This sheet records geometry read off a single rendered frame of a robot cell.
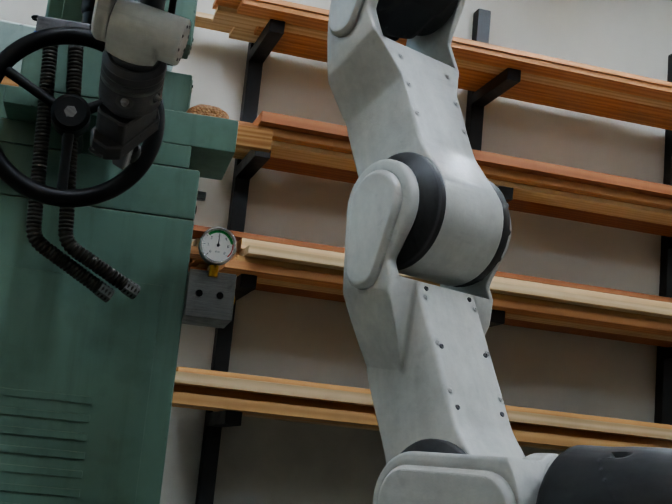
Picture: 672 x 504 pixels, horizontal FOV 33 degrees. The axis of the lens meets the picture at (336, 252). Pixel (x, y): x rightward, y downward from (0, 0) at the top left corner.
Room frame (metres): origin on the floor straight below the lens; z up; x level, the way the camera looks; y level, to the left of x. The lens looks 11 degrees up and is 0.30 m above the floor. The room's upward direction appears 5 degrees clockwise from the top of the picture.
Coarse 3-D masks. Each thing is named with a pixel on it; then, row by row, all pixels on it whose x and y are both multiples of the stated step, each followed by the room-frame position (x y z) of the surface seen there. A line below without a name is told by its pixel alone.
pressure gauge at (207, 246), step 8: (208, 232) 1.84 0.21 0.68; (216, 232) 1.84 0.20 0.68; (224, 232) 1.84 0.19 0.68; (200, 240) 1.83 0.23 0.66; (208, 240) 1.84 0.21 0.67; (216, 240) 1.84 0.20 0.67; (224, 240) 1.84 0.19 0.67; (232, 240) 1.85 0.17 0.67; (200, 248) 1.83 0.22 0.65; (208, 248) 1.84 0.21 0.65; (216, 248) 1.84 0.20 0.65; (224, 248) 1.84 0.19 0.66; (232, 248) 1.85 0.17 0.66; (208, 256) 1.84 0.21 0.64; (216, 256) 1.84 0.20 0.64; (224, 256) 1.84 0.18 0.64; (232, 256) 1.84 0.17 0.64; (216, 264) 1.85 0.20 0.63; (216, 272) 1.86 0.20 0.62
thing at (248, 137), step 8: (240, 128) 2.06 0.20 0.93; (248, 128) 2.06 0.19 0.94; (256, 128) 2.07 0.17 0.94; (240, 136) 2.06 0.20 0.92; (248, 136) 2.07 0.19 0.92; (256, 136) 2.07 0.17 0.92; (264, 136) 2.07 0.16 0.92; (272, 136) 2.07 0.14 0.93; (240, 144) 2.06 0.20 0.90; (248, 144) 2.07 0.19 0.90; (256, 144) 2.07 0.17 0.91; (264, 144) 2.07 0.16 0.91
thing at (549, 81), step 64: (256, 0) 3.97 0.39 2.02; (256, 64) 4.43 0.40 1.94; (512, 64) 4.31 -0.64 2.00; (576, 64) 4.32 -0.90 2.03; (320, 128) 4.02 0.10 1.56; (512, 192) 4.36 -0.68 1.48; (576, 192) 4.41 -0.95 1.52; (640, 192) 4.43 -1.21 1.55; (192, 256) 4.11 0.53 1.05; (256, 256) 3.99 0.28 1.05; (320, 256) 4.01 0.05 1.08; (512, 320) 4.58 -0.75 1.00; (576, 320) 4.42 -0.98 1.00; (640, 320) 4.43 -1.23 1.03; (192, 384) 3.97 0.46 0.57; (256, 384) 4.03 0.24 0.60; (320, 384) 4.14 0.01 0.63
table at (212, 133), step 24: (0, 96) 1.83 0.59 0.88; (24, 96) 1.74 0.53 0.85; (24, 120) 1.83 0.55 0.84; (96, 120) 1.79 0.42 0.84; (168, 120) 1.88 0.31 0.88; (192, 120) 1.89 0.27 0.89; (216, 120) 1.90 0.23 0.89; (192, 144) 1.89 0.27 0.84; (216, 144) 1.90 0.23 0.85; (192, 168) 2.04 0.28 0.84; (216, 168) 2.02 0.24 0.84
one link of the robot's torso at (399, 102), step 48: (336, 0) 1.37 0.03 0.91; (336, 48) 1.38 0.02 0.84; (384, 48) 1.33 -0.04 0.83; (432, 48) 1.46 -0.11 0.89; (336, 96) 1.39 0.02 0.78; (384, 96) 1.35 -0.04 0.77; (432, 96) 1.36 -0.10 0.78; (384, 144) 1.34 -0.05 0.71; (432, 144) 1.31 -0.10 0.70; (432, 192) 1.26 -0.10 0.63; (480, 192) 1.31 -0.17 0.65; (432, 240) 1.27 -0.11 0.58; (480, 240) 1.31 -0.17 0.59
